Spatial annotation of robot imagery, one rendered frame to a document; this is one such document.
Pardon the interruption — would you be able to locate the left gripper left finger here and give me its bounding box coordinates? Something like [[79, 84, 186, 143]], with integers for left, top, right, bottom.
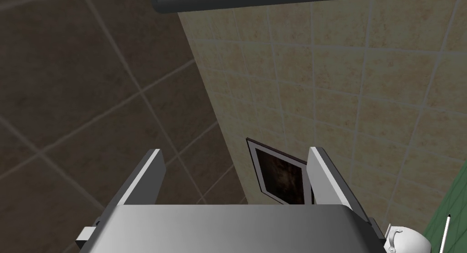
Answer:
[[116, 149, 167, 206]]

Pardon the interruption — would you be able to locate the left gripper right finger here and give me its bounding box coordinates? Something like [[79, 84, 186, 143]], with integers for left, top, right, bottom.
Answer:
[[306, 147, 367, 211]]

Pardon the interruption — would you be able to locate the white rounded fixture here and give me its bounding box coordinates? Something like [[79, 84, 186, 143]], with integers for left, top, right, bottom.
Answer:
[[384, 225, 433, 253]]

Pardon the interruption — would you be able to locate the thin white rod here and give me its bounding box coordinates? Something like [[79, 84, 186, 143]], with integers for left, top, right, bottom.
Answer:
[[439, 214, 452, 253]]

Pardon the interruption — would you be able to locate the green panel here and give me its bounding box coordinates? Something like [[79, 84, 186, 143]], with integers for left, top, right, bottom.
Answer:
[[423, 168, 467, 253]]

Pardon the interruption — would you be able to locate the dark framed wall picture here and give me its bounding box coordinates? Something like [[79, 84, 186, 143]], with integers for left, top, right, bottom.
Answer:
[[245, 137, 315, 206]]

